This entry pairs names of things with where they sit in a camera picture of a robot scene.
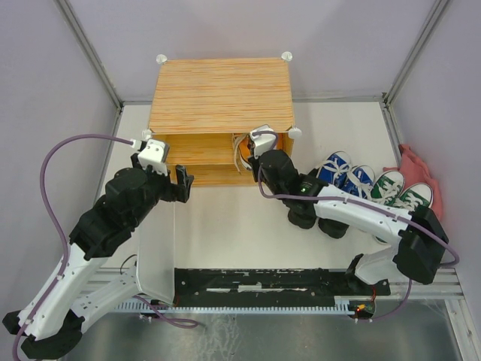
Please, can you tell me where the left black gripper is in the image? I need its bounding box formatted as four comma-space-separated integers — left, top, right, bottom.
130, 153, 195, 226

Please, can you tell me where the orange sneaker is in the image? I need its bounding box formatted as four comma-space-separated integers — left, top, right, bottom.
231, 134, 252, 172

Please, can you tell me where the blue sneaker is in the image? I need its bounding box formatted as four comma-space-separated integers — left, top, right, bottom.
316, 151, 352, 188
341, 165, 375, 199

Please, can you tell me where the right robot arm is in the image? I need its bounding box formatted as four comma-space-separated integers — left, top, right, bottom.
249, 150, 449, 294

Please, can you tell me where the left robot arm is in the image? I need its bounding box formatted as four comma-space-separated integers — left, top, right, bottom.
2, 165, 194, 360

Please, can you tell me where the front right cabinet connector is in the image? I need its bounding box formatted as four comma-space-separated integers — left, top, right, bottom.
287, 127, 302, 140

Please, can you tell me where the front left cabinet connector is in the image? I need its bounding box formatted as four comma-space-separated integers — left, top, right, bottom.
142, 129, 153, 140

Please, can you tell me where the black shoe left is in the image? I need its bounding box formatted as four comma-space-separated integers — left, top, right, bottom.
288, 200, 317, 229

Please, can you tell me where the wood pattern shoe cabinet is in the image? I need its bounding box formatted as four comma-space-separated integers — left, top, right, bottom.
148, 57, 295, 187

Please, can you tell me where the white cabinet corner connector right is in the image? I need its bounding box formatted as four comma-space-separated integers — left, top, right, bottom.
281, 51, 293, 62

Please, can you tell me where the white cabinet corner connector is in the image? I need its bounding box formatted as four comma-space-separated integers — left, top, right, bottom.
156, 54, 168, 65
281, 51, 293, 62

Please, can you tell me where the white cabinet corner connector left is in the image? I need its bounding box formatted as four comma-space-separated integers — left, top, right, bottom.
156, 54, 168, 65

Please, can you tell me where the green sneaker left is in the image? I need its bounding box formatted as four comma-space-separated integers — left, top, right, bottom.
371, 170, 405, 206

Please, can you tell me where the green sneaker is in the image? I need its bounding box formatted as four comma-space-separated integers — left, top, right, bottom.
371, 170, 405, 206
389, 183, 434, 211

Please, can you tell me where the pink cloth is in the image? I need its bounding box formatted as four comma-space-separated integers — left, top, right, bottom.
383, 144, 444, 220

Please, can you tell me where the green sneaker right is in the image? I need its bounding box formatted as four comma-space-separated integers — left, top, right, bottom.
389, 183, 434, 211

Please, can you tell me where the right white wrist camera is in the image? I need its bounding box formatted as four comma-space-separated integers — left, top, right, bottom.
248, 125, 279, 159

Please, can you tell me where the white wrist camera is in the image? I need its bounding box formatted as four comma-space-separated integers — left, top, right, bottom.
248, 125, 279, 159
138, 138, 170, 176

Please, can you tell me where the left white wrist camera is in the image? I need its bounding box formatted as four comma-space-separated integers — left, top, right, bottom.
138, 138, 170, 176

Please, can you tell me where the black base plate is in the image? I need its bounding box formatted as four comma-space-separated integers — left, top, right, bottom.
174, 268, 391, 308

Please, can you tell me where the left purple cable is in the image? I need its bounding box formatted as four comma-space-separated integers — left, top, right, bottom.
11, 134, 204, 360

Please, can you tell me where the purple cable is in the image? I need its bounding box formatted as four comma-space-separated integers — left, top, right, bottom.
250, 129, 461, 324
11, 134, 204, 360

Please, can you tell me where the left aluminium frame post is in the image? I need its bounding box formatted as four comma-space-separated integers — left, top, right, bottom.
53, 0, 123, 109

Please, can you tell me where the aluminium frame post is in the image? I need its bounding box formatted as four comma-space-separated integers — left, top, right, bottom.
383, 0, 452, 107
53, 0, 123, 109

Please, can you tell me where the white cable duct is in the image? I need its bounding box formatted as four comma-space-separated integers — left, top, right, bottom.
104, 299, 358, 313

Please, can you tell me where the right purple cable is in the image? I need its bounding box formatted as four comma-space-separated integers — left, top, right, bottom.
250, 129, 461, 324

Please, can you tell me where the aluminium rail frame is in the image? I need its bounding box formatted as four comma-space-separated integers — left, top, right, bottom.
386, 93, 481, 361

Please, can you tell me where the right aluminium frame post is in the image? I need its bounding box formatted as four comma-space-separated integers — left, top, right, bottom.
383, 0, 452, 107

